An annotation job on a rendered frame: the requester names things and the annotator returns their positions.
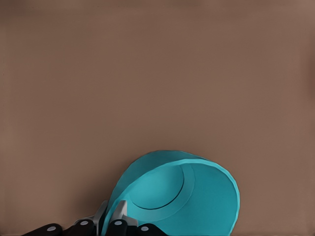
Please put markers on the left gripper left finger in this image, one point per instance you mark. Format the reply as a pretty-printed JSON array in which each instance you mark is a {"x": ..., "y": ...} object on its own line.
[{"x": 85, "y": 225}]

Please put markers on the blue bowl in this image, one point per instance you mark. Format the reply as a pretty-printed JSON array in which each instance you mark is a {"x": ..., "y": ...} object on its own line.
[{"x": 209, "y": 196}]

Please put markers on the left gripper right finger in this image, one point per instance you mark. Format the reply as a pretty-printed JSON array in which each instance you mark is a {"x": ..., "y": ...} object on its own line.
[{"x": 120, "y": 222}]

